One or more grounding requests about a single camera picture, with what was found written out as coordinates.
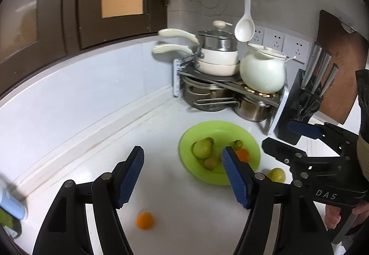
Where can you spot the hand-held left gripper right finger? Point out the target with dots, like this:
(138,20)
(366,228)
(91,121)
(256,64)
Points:
(236,177)

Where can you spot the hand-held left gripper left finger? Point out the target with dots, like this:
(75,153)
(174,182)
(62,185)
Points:
(129,177)

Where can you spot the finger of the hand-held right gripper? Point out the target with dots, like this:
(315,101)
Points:
(276,149)
(302,129)

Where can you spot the mandarin orange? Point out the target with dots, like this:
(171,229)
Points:
(243,155)
(145,220)

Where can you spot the pale yellow-green apple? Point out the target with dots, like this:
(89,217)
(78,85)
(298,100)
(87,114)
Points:
(277,175)

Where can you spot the green tomato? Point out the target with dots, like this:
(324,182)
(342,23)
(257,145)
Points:
(237,144)

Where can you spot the green plate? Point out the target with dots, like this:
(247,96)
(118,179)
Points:
(201,174)

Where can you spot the green pear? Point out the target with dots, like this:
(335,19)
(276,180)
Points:
(201,149)

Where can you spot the person's right forearm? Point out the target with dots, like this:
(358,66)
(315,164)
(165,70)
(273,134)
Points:
(363,90)

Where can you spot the person's right hand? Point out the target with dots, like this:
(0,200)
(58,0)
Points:
(331,216)

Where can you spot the black kitchen scissors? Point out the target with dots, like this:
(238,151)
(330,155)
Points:
(307,105)

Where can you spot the grey pot rack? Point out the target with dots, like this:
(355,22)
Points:
(278,116)

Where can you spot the black knife block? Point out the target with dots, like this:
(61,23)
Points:
(291,99)

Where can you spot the tall steel pot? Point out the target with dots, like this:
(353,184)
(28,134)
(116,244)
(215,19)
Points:
(253,109)

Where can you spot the wooden bead trivet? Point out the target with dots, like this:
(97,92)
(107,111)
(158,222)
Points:
(259,93)

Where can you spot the white ceramic pot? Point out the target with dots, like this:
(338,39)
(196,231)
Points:
(262,70)

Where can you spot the brown wooden cutting board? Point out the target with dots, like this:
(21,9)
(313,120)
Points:
(337,56)

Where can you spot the wide steel pot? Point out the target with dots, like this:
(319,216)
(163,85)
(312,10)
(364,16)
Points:
(201,98)

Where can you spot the white plastic ladle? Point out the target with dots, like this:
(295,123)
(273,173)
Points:
(244,28)

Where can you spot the white blue pump bottle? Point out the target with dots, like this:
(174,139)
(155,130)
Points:
(11,203)

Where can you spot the steel pot with glass lid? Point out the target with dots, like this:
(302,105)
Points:
(216,41)

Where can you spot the clear wall hook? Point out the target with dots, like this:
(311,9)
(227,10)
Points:
(347,27)

